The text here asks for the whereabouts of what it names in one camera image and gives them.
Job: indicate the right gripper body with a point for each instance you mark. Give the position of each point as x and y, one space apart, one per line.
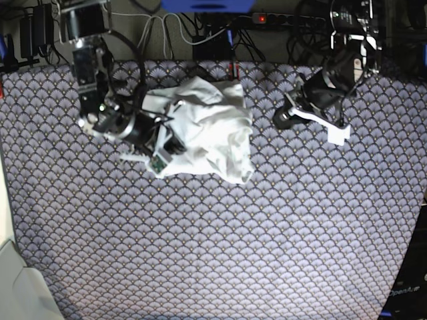
138 128

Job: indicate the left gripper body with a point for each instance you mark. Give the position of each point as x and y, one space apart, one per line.
324 90

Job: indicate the white T-shirt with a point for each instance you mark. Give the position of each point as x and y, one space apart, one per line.
213 123

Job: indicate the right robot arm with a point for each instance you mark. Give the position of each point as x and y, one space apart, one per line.
103 111

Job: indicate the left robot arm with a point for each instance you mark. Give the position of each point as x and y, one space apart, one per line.
353 53

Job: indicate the red clamp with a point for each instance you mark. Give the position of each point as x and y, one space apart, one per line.
234 71

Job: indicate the black power adapter box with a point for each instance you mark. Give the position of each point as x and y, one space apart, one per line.
218 48

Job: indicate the fan patterned table cloth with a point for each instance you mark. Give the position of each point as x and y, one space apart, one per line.
319 231

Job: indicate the black box with OpenArm label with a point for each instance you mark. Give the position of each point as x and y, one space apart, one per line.
407 299

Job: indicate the white power strip red switch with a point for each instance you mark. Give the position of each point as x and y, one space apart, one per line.
275 20

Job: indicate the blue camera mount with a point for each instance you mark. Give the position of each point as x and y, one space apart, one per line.
207 6

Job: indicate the black adapter on rail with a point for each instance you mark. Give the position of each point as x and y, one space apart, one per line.
35 27

